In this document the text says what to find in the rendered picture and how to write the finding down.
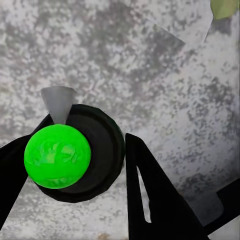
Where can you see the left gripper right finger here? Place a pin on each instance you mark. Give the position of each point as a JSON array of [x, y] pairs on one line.
[[174, 218]]

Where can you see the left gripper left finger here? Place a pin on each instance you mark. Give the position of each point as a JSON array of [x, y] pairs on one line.
[[13, 174]]

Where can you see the insectifuge atomizer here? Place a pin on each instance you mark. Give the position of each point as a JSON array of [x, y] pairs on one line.
[[77, 152]]

